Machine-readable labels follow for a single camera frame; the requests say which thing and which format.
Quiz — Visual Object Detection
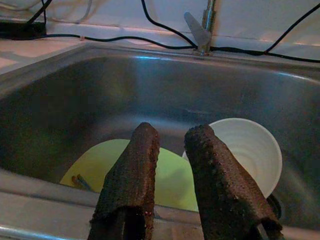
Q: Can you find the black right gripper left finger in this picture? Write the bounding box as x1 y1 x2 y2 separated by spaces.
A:
87 121 161 240

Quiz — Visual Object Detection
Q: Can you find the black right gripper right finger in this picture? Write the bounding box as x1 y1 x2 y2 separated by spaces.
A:
184 124 285 240

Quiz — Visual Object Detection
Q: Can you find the blue and brown utensil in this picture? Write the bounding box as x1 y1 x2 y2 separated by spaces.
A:
70 173 94 193

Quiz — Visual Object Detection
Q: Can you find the green plate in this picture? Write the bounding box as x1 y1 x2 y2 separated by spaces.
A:
59 138 200 213

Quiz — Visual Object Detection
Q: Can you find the white bowl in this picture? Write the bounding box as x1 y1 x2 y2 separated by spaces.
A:
181 117 283 199

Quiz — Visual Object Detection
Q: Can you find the stainless steel sink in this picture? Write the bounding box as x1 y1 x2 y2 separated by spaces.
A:
0 41 320 240

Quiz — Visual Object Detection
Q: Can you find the chrome sink faucet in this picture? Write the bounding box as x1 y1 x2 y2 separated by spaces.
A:
183 0 219 56

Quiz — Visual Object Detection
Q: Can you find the black power strip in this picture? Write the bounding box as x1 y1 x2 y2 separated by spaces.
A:
0 20 48 41

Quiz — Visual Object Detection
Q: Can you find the black cable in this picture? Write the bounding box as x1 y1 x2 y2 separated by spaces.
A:
264 2 320 55
9 33 198 50
209 46 320 63
26 0 54 25
140 0 200 48

